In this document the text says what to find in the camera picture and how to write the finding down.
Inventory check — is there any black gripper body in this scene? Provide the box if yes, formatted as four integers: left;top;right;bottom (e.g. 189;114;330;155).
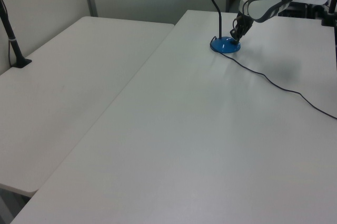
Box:
232;10;254;39

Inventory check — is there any blue gooseneck desk lamp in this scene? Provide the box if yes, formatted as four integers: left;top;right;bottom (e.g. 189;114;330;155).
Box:
209;0;241;54

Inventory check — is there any black box under paper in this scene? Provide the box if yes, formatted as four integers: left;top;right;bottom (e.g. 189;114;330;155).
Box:
279;2;309;18

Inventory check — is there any white side table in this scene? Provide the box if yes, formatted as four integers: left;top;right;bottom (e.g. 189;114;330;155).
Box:
0;16;176;198

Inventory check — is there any black lamp power cable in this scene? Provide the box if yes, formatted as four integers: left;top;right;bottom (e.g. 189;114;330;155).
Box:
217;51;337;120

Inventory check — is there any black camera pole with clamp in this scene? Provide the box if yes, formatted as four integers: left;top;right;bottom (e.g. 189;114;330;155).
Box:
321;0;337;27

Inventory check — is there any black camera pole, flat base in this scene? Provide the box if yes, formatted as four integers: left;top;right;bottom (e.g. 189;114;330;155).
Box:
0;0;33;69

